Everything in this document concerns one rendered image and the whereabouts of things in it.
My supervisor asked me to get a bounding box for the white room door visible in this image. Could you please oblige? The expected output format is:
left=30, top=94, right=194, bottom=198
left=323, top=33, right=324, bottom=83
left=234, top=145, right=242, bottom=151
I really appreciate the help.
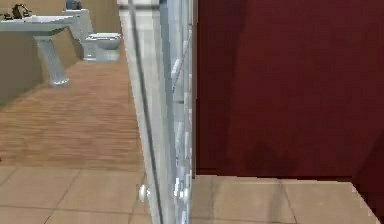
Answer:
left=116, top=0, right=198, bottom=224

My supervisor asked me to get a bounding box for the white pedestal sink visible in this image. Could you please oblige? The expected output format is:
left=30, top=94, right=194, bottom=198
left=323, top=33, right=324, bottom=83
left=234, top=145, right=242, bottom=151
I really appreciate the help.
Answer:
left=0, top=14, right=78, bottom=88

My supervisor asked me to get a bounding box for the dark sink faucet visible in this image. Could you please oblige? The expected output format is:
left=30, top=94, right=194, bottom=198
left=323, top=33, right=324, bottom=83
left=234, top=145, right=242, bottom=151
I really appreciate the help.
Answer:
left=0, top=3, right=33, bottom=21

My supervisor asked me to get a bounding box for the white round door knob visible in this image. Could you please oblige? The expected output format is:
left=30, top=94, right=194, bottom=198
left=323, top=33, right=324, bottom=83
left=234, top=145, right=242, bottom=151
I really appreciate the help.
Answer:
left=137, top=183, right=151, bottom=203

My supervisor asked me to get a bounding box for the blue object on toilet tank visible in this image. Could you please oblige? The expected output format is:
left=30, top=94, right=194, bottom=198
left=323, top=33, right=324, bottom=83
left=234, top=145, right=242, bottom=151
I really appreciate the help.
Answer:
left=65, top=0, right=83, bottom=11

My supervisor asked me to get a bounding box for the white toilet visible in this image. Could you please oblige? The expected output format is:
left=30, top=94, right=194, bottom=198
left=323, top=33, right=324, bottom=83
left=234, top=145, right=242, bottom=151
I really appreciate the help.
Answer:
left=61, top=8, right=123, bottom=63

